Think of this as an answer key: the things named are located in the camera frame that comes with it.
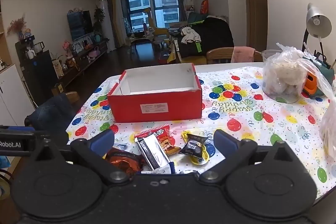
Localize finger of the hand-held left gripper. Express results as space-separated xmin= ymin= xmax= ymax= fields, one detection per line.
xmin=7 ymin=126 xmax=36 ymax=133
xmin=35 ymin=131 xmax=69 ymax=150

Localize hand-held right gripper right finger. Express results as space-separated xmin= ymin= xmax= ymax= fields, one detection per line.
xmin=199 ymin=129 xmax=305 ymax=186

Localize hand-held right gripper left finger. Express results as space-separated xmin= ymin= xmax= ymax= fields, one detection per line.
xmin=29 ymin=129 xmax=132 ymax=186

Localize orange foil snack packet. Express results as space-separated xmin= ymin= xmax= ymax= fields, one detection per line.
xmin=105 ymin=147 xmax=145 ymax=178

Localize black snack packet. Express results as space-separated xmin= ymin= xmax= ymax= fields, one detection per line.
xmin=178 ymin=133 xmax=209 ymax=161

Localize red cardboard box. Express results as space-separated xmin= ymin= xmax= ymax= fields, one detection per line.
xmin=107 ymin=63 xmax=203 ymax=123

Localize yellow snack packet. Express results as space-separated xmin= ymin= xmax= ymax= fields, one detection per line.
xmin=181 ymin=130 xmax=210 ymax=165

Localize white blue snack packet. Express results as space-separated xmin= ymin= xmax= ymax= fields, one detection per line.
xmin=135 ymin=133 xmax=175 ymax=174

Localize red snack packet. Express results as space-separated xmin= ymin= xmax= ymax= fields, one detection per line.
xmin=134 ymin=123 xmax=181 ymax=156

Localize blue jeans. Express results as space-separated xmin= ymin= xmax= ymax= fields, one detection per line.
xmin=25 ymin=93 xmax=76 ymax=132

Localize white cabinet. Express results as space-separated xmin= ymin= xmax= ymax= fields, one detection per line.
xmin=0 ymin=64 xmax=35 ymax=127

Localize balloon-print tablecloth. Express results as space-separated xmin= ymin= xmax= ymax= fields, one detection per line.
xmin=66 ymin=61 xmax=336 ymax=201

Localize wooden chair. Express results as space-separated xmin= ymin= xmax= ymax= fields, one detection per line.
xmin=65 ymin=91 xmax=80 ymax=104
xmin=206 ymin=47 xmax=263 ymax=65

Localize brown paper bag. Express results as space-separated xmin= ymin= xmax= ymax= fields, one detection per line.
xmin=52 ymin=60 xmax=65 ymax=78

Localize low dark TV cabinet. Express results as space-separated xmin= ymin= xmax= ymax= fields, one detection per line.
xmin=60 ymin=40 xmax=110 ymax=86

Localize pink toy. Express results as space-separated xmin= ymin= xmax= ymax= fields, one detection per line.
xmin=88 ymin=46 xmax=100 ymax=60

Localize pink cloth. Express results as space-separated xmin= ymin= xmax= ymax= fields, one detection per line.
xmin=231 ymin=46 xmax=256 ymax=63

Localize wooden shelf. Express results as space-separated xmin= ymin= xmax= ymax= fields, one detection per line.
xmin=0 ymin=11 xmax=13 ymax=67

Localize orange toy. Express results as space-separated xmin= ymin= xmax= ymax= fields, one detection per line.
xmin=302 ymin=70 xmax=319 ymax=94

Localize dried flower bouquet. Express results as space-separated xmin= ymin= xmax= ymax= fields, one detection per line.
xmin=7 ymin=17 xmax=27 ymax=40

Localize white plastic bag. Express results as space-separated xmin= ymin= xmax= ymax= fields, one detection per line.
xmin=319 ymin=98 xmax=336 ymax=159

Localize black clothing pile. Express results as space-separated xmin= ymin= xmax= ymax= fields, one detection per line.
xmin=181 ymin=15 xmax=235 ymax=59

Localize white garment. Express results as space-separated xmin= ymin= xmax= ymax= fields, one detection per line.
xmin=181 ymin=27 xmax=201 ymax=45

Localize television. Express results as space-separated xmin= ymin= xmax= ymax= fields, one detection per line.
xmin=67 ymin=10 xmax=94 ymax=41

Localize white standing air conditioner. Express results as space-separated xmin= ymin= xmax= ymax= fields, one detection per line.
xmin=98 ymin=0 xmax=116 ymax=52

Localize clear plastic bag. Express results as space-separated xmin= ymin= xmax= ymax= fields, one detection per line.
xmin=274 ymin=43 xmax=336 ymax=100

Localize teal pen holder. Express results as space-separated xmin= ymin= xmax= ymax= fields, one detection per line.
xmin=302 ymin=52 xmax=336 ymax=96

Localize potted plant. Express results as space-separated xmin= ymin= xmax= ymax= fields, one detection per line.
xmin=93 ymin=7 xmax=104 ymax=33

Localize yellow giraffe toy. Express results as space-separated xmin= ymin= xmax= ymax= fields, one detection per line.
xmin=145 ymin=7 xmax=169 ymax=39

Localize wooden door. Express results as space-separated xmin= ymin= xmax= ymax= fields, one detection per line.
xmin=240 ymin=0 xmax=268 ymax=53

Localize large window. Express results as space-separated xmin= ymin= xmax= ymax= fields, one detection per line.
xmin=119 ymin=0 xmax=182 ymax=30

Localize grey desk lamp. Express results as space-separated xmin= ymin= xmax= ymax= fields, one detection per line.
xmin=301 ymin=3 xmax=332 ymax=56

